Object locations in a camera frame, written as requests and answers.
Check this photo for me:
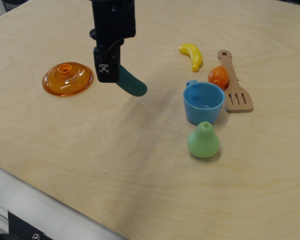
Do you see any yellow toy banana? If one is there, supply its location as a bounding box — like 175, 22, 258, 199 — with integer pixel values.
178, 43, 203, 72

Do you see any orange toy fruit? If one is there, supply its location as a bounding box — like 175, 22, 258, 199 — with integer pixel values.
208, 65, 229, 89

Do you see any orange transparent pot lid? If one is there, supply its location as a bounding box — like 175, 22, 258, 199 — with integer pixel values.
42, 62, 94, 97

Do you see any dark green toy cucumber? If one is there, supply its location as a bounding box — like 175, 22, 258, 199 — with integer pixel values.
116, 65, 148, 97

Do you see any green toy pear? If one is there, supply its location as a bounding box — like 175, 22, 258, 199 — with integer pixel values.
187, 121, 220, 159

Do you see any blue plastic cup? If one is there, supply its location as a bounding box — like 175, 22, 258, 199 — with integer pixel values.
183, 80, 225, 125

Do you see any wooden slotted spatula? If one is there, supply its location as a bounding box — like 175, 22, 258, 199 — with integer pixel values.
217, 50, 254, 113

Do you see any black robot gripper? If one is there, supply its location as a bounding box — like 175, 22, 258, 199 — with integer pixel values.
90, 0, 136, 83

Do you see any black metal corner bracket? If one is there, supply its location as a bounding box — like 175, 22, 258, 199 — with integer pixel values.
8, 211, 53, 240

